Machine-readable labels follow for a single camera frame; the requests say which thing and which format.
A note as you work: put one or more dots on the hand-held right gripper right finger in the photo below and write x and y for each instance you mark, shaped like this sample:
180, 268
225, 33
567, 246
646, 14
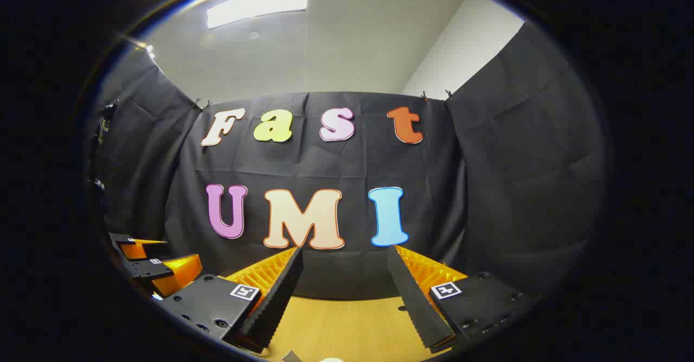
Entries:
415, 302

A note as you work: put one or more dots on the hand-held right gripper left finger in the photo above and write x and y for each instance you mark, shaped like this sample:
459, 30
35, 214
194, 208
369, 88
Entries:
277, 302

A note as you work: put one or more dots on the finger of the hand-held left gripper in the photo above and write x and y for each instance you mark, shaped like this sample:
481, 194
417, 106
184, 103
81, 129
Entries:
173, 275
138, 249

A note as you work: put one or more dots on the ceiling light panel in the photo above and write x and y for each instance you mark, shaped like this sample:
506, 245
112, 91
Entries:
260, 3

